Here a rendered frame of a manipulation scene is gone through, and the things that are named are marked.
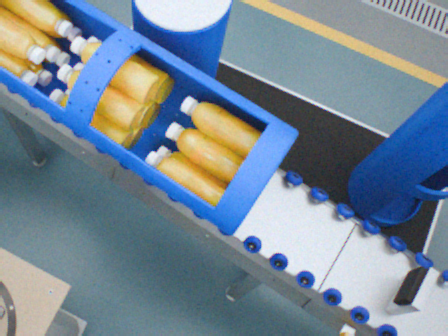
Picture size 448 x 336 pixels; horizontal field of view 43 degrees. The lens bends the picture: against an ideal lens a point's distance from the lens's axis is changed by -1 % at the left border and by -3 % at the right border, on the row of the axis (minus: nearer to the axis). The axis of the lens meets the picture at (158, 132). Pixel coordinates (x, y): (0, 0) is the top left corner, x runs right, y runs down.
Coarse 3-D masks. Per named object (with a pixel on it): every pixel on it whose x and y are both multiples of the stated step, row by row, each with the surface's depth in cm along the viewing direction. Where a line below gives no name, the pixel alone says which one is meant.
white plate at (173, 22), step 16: (144, 0) 156; (160, 0) 156; (176, 0) 156; (192, 0) 156; (208, 0) 156; (224, 0) 156; (160, 16) 154; (176, 16) 154; (192, 16) 154; (208, 16) 154
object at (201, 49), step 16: (144, 16) 155; (224, 16) 156; (144, 32) 162; (160, 32) 155; (176, 32) 154; (192, 32) 154; (208, 32) 156; (224, 32) 168; (176, 48) 161; (192, 48) 161; (208, 48) 166; (192, 64) 171; (208, 64) 176
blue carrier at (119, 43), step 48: (48, 0) 154; (144, 48) 132; (48, 96) 151; (96, 96) 126; (192, 96) 147; (240, 96) 130; (96, 144) 134; (144, 144) 148; (288, 144) 121; (240, 192) 119
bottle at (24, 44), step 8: (0, 16) 139; (0, 24) 138; (8, 24) 138; (16, 24) 140; (0, 32) 137; (8, 32) 137; (16, 32) 137; (24, 32) 138; (0, 40) 137; (8, 40) 137; (16, 40) 136; (24, 40) 137; (32, 40) 138; (0, 48) 140; (8, 48) 137; (16, 48) 137; (24, 48) 137; (32, 48) 137; (16, 56) 139; (24, 56) 138
